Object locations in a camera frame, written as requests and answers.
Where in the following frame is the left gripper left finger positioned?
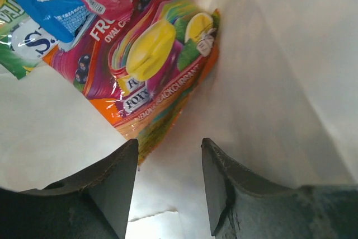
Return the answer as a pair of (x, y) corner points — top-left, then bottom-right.
(1, 139), (139, 238)

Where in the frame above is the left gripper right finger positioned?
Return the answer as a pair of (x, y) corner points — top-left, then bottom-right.
(201, 138), (357, 238)

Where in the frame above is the green spring tea candy packet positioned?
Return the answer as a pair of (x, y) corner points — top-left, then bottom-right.
(1, 0), (59, 79)

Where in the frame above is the orange fruit candy packet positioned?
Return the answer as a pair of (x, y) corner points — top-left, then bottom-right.
(44, 0), (220, 163)

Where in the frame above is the blue checkered paper bag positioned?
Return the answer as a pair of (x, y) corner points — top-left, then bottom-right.
(1, 0), (357, 238)

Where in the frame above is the blue small snack packet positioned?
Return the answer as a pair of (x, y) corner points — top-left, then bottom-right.
(15, 0), (95, 51)

